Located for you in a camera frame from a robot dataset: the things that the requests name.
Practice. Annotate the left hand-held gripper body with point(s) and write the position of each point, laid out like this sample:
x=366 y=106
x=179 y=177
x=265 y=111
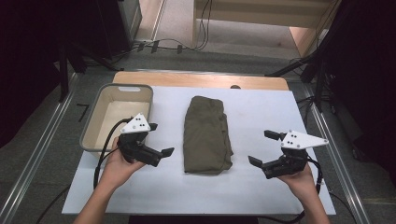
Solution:
x=137 y=149

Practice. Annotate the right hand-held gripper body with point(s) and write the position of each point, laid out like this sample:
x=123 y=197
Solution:
x=289 y=163

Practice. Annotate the beige basket with grey rim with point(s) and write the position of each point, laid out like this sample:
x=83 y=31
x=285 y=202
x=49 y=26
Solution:
x=115 y=118

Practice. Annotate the olive green garment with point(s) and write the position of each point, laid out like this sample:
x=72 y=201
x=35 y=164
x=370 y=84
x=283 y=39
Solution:
x=205 y=133

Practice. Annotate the person's right hand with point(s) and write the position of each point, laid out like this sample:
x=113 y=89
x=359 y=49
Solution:
x=300 y=183

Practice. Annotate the person's left hand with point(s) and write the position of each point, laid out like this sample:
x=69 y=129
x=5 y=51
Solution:
x=116 y=169

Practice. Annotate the white table sheet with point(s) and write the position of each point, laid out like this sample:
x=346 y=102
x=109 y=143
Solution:
x=249 y=105

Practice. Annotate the black stand legs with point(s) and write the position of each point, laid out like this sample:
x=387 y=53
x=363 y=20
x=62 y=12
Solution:
x=63 y=77
x=317 y=81

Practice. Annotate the dark cabinet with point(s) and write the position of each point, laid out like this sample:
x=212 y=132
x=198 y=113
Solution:
x=115 y=25

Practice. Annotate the light wooden bench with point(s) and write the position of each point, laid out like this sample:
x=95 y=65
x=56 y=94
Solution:
x=249 y=18

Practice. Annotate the aluminium rail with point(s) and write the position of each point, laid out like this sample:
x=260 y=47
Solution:
x=339 y=161
x=37 y=146

